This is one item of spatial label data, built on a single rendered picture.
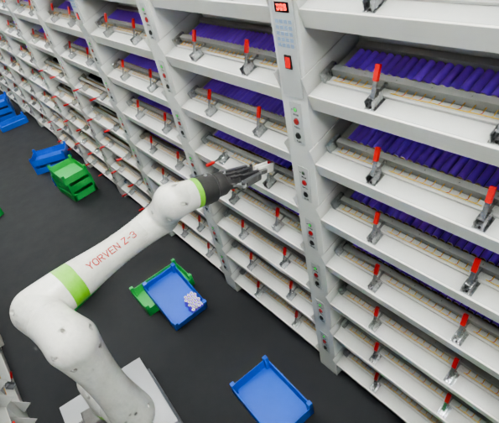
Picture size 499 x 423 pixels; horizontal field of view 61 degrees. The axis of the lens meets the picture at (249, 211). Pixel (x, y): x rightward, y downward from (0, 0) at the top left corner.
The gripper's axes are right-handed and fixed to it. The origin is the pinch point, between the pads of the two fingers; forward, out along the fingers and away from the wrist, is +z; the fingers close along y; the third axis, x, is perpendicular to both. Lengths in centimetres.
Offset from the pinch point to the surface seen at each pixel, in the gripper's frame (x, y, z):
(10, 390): -106, -68, -91
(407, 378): -65, 56, 17
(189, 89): 17.3, -44.3, 1.1
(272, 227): -25.5, -0.8, 5.1
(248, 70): 32.6, 1.1, -6.5
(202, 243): -84, -81, 23
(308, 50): 41.3, 25.4, -8.4
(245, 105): 17.8, -12.6, 2.9
